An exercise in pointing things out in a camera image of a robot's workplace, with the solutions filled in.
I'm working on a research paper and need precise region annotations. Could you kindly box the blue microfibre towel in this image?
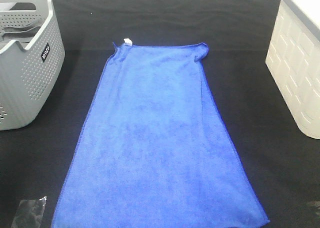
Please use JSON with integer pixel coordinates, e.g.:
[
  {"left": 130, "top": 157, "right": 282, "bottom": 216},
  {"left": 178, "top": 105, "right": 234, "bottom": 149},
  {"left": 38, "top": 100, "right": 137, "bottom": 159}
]
[{"left": 51, "top": 43, "right": 269, "bottom": 228}]

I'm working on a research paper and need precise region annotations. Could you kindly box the grey towel in basket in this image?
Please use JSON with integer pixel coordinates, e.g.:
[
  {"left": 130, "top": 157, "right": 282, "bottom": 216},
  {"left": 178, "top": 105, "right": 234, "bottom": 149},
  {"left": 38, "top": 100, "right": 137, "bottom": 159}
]
[{"left": 0, "top": 24, "right": 41, "bottom": 53}]

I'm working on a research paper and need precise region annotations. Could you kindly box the grey perforated laundry basket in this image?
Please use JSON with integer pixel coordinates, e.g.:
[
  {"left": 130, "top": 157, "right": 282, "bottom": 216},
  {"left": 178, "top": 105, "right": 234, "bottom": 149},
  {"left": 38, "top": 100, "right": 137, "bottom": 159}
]
[{"left": 0, "top": 0, "right": 65, "bottom": 131}]

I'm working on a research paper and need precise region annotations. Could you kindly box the white plastic storage bin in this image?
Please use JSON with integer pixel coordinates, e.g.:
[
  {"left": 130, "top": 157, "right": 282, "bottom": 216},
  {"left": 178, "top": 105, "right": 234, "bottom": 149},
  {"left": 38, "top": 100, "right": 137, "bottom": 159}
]
[{"left": 265, "top": 0, "right": 320, "bottom": 139}]

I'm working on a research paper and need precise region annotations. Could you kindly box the clear tape strip left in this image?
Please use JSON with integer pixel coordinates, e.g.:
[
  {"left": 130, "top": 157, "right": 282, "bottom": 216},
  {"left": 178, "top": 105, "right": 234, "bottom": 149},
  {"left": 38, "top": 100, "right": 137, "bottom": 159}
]
[{"left": 11, "top": 196, "right": 47, "bottom": 228}]

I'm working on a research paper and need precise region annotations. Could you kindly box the clear tape strip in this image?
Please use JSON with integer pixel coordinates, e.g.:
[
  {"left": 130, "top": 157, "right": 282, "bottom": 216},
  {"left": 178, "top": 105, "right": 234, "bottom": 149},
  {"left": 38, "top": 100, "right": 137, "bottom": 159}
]
[
  {"left": 11, "top": 196, "right": 47, "bottom": 228},
  {"left": 307, "top": 201, "right": 320, "bottom": 216}
]

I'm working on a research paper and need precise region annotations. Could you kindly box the clear tape strip right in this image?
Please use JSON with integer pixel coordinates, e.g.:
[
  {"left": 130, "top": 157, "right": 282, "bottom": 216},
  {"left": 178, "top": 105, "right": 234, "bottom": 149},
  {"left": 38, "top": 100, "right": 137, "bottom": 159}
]
[{"left": 307, "top": 201, "right": 320, "bottom": 216}]

